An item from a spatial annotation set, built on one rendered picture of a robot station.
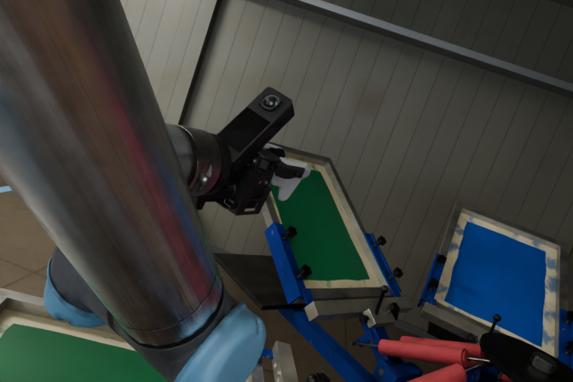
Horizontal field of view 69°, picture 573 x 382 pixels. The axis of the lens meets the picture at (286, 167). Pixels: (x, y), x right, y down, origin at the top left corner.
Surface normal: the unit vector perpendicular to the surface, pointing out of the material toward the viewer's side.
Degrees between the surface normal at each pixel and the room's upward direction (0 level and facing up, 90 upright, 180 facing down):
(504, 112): 90
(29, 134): 119
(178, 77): 90
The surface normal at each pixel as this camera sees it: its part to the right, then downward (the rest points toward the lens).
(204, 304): 0.85, 0.30
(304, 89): -0.13, 0.10
